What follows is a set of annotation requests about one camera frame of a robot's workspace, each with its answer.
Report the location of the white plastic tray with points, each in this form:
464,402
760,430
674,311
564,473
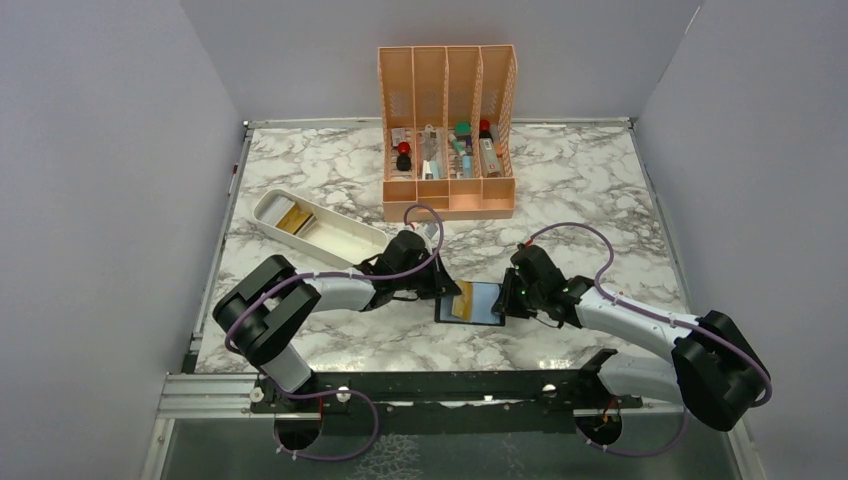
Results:
323,234

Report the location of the red cap bottle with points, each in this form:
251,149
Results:
485,129

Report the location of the grey stapler box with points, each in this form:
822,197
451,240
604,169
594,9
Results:
491,165

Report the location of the gold credit card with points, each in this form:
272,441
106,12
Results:
462,304

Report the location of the black leather card holder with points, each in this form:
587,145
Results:
484,296

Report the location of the green cap item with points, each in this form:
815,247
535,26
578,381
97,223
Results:
462,129

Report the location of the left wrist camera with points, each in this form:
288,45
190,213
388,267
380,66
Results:
432,234

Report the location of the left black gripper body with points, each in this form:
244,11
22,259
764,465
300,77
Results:
427,282

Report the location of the black round item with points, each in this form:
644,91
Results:
403,163

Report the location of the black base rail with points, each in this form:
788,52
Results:
441,402

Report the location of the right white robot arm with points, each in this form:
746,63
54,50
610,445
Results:
704,364

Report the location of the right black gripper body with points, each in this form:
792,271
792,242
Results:
520,299

